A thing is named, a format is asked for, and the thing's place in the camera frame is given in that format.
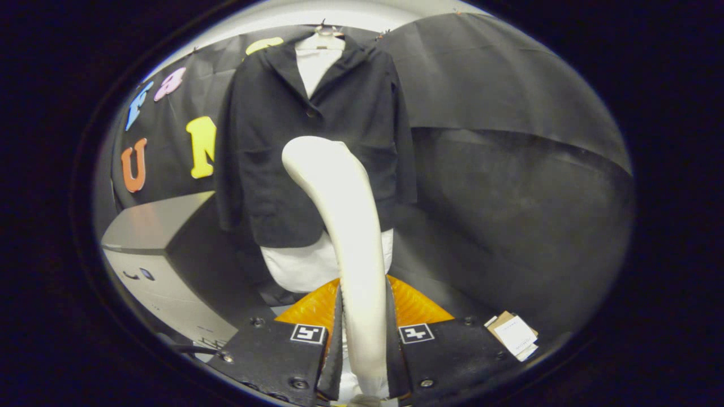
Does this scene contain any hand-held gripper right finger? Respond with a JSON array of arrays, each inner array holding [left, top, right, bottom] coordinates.
[[386, 277, 521, 406]]

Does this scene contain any grey cabinet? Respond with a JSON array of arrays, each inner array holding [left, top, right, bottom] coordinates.
[[101, 191, 239, 347]]

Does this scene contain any white plastic hanger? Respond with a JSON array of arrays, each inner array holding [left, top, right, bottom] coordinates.
[[295, 25, 346, 53]]

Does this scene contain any black backdrop cloth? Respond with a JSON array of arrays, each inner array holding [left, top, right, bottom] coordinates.
[[93, 12, 634, 340]]

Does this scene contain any white garment steamer head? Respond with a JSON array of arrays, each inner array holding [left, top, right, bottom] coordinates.
[[282, 136, 391, 399]]

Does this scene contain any row of small black clips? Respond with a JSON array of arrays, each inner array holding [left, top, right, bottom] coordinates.
[[190, 8, 462, 56]]

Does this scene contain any black suit jacket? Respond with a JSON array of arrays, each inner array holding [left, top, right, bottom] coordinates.
[[214, 35, 418, 249]]

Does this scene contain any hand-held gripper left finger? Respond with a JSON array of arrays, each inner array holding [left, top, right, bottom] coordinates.
[[206, 277, 344, 407]]

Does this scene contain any brown card tag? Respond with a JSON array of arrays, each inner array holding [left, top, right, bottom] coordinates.
[[484, 310, 515, 340]]

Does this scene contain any white paper tag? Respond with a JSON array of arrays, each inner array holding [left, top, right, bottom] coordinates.
[[493, 315, 539, 362]]

